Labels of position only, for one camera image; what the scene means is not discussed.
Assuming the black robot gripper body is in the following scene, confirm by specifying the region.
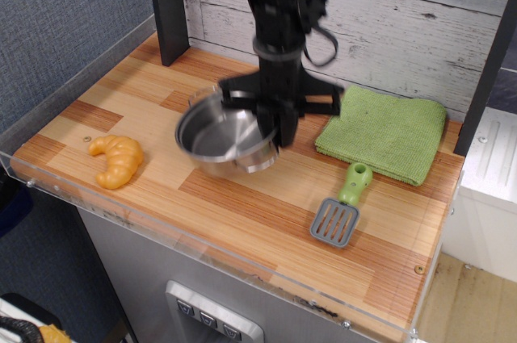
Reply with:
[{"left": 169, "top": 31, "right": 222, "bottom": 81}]
[{"left": 219, "top": 58, "right": 343, "bottom": 117}]

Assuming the grey metal cabinet front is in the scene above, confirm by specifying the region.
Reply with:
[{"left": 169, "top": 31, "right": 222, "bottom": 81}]
[{"left": 80, "top": 210, "right": 407, "bottom": 342}]

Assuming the yellow object bottom left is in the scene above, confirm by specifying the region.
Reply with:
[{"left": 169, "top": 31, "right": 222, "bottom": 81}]
[{"left": 39, "top": 324, "right": 73, "bottom": 343}]

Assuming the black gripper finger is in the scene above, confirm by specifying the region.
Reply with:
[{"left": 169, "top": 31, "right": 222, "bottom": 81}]
[
  {"left": 278, "top": 108, "right": 299, "bottom": 148},
  {"left": 255, "top": 105, "right": 279, "bottom": 144}
]

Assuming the dark grey right post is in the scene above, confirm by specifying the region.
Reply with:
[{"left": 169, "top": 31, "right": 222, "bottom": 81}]
[{"left": 453, "top": 0, "right": 516, "bottom": 157}]

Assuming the dark grey post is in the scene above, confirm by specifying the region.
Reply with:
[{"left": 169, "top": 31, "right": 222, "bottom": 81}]
[
  {"left": 152, "top": 0, "right": 190, "bottom": 66},
  {"left": 453, "top": 0, "right": 516, "bottom": 157}
]

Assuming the dark grey left post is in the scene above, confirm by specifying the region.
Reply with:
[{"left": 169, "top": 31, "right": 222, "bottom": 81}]
[{"left": 152, "top": 0, "right": 190, "bottom": 66}]

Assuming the silver dispenser button panel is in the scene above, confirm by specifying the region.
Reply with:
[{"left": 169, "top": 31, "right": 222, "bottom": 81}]
[{"left": 165, "top": 280, "right": 265, "bottom": 342}]

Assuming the green folded cloth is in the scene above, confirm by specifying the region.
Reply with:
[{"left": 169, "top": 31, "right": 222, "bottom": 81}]
[{"left": 315, "top": 86, "right": 447, "bottom": 186}]

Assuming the small stainless steel pot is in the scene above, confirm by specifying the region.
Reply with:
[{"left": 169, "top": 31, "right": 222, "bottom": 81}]
[{"left": 175, "top": 86, "right": 279, "bottom": 177}]

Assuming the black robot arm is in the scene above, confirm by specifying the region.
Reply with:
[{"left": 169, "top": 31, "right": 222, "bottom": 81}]
[{"left": 219, "top": 0, "right": 343, "bottom": 148}]

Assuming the white cabinet at right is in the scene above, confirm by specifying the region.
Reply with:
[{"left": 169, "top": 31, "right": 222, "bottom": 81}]
[{"left": 442, "top": 107, "right": 516, "bottom": 282}]

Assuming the clear acrylic table guard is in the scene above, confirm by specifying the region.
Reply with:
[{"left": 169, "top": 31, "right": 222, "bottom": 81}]
[{"left": 1, "top": 19, "right": 463, "bottom": 342}]

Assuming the green grey toy spatula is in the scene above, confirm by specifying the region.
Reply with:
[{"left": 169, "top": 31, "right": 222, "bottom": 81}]
[{"left": 309, "top": 162, "right": 373, "bottom": 249}]

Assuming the orange plastic croissant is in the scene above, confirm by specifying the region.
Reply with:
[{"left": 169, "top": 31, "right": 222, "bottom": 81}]
[{"left": 88, "top": 135, "right": 144, "bottom": 190}]

